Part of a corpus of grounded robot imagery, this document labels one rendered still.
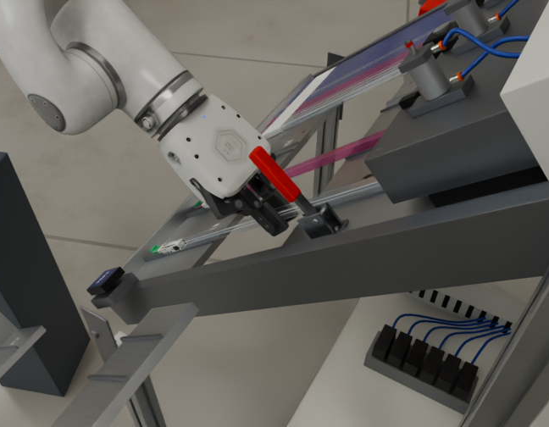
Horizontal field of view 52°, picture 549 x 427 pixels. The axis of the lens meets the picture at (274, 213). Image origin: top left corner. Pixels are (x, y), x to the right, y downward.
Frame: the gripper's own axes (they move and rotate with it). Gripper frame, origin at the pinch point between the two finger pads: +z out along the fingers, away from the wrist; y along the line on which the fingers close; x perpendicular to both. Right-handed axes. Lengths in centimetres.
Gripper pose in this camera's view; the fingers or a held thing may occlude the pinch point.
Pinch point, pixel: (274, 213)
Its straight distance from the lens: 66.7
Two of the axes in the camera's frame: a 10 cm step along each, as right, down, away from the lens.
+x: -5.3, 3.2, 7.8
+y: 5.0, -6.3, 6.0
